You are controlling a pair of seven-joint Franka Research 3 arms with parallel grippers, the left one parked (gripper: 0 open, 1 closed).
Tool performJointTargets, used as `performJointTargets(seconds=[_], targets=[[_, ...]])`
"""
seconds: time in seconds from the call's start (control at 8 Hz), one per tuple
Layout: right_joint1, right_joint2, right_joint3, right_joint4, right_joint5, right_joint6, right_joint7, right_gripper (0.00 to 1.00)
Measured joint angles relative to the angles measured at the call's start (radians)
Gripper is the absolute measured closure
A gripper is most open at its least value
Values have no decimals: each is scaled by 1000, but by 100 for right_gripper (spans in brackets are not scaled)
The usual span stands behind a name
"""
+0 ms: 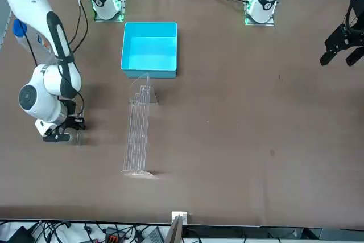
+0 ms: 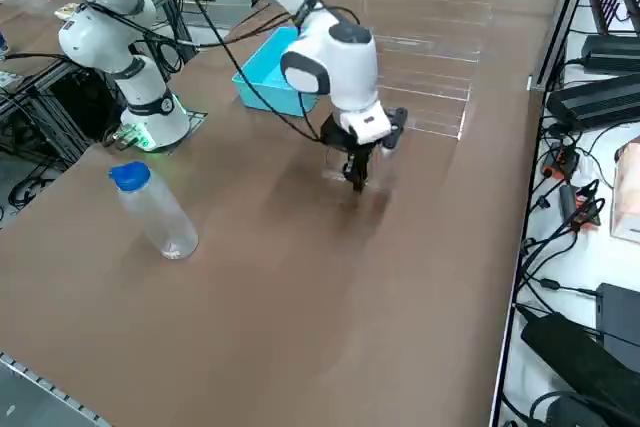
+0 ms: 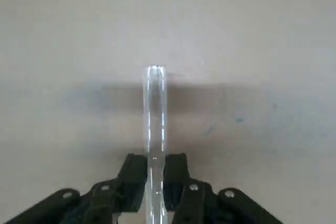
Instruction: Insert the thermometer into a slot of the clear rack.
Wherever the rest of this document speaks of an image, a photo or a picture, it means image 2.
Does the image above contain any black aluminium frame stand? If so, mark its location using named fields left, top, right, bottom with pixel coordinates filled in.
left=0, top=54, right=126, bottom=173

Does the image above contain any clear acrylic stepped rack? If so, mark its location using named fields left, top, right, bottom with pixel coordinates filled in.
left=372, top=0, right=495, bottom=142

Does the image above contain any black pronged rack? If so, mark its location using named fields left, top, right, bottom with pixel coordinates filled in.
left=588, top=0, right=640, bottom=36

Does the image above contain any black flat power adapter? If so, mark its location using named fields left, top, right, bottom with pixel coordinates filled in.
left=582, top=34, right=640, bottom=76

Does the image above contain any black long power brick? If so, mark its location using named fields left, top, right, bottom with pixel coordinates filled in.
left=519, top=311, right=640, bottom=408

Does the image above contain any orange black connector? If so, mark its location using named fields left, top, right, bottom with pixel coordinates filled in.
left=544, top=144, right=581, bottom=181
left=559, top=181, right=606, bottom=231

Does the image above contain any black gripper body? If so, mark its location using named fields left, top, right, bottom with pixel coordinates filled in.
left=321, top=106, right=409, bottom=154

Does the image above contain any aluminium table edge rail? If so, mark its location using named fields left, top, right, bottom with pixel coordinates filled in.
left=0, top=351, right=111, bottom=427

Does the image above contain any black cable with ferrite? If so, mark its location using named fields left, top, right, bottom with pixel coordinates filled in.
left=514, top=274, right=601, bottom=298

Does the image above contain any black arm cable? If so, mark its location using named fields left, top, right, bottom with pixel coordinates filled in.
left=159, top=0, right=361, bottom=143

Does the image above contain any black square box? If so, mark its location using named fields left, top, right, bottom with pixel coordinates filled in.
left=597, top=282, right=640, bottom=363

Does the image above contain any aluminium frame post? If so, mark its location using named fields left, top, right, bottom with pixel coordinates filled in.
left=528, top=0, right=600, bottom=92

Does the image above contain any blue plastic bin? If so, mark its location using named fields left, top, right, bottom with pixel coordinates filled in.
left=231, top=26, right=321, bottom=118

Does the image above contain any clear bottle with blue cap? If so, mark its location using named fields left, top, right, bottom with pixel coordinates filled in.
left=108, top=160, right=200, bottom=262

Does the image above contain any black ribbed power adapter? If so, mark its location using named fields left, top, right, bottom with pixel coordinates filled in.
left=547, top=71, right=640, bottom=131

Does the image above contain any pink cardboard box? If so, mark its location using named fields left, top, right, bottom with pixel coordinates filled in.
left=610, top=136, right=640, bottom=243

